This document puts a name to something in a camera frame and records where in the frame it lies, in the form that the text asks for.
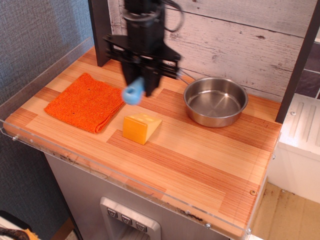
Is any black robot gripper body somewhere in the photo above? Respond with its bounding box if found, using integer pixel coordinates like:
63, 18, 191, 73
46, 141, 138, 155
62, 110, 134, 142
104, 17, 181, 79

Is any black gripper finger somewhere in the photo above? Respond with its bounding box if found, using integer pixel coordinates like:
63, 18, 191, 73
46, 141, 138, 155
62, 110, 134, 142
121, 61, 143, 86
144, 69, 162, 97

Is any blue handled grey scoop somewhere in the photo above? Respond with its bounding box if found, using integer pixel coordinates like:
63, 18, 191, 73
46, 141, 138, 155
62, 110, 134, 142
122, 76, 145, 105

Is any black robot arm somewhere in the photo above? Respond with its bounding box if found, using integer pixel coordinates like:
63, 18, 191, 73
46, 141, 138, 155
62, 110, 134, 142
104, 0, 184, 97

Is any orange knitted cloth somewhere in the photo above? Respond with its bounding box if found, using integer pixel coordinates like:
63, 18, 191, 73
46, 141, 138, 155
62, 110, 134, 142
44, 73, 125, 134

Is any yellow toy cheese wedge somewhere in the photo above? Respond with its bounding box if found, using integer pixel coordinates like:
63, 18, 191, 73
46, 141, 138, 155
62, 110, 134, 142
122, 113, 162, 145

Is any stainless steel pan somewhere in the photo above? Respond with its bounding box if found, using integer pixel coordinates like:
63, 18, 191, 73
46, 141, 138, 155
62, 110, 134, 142
179, 76, 249, 128

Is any grey toy fridge cabinet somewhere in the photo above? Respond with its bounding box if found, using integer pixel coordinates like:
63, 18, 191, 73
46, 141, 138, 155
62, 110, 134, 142
45, 154, 249, 240

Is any silver dispenser button panel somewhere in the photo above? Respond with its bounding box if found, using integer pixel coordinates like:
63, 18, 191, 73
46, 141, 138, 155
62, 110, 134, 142
99, 196, 162, 240

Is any white ribbed cabinet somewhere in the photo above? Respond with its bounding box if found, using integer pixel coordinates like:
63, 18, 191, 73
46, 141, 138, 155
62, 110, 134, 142
267, 94, 320, 203

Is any yellow black object bottom left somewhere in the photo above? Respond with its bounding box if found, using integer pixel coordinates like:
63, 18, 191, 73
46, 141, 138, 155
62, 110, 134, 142
0, 227, 39, 240

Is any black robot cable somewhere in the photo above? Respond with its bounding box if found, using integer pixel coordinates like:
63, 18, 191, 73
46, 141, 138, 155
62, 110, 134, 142
162, 0, 185, 33

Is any dark right frame post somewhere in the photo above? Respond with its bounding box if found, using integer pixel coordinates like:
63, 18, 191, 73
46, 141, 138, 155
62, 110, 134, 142
275, 0, 320, 124

